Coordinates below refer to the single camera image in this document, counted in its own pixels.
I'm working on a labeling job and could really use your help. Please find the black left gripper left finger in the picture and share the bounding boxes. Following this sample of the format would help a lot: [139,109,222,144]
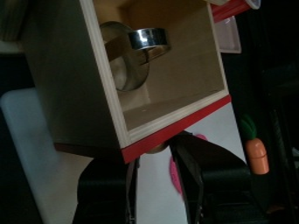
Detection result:
[71,157,140,224]

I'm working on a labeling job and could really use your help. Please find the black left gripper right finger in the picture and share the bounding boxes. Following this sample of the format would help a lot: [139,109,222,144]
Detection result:
[168,130,270,224]

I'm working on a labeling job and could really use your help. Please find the wooden drawer with red front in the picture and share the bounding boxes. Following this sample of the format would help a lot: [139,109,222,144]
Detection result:
[22,0,233,165]

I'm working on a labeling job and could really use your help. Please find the flat pink dough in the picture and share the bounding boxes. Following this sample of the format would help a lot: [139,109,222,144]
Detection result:
[168,133,211,197]

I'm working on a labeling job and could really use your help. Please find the orange toy carrot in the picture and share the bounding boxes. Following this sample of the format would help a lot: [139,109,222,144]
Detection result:
[238,115,271,176]

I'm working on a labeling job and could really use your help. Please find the white cutting board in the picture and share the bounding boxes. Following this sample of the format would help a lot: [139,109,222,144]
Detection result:
[0,87,249,224]

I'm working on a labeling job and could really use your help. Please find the translucent white plastic container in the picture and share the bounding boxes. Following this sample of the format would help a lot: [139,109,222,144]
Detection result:
[214,16,243,54]

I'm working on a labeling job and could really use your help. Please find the red toy cup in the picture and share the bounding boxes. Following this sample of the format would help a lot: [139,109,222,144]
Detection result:
[210,0,262,24]

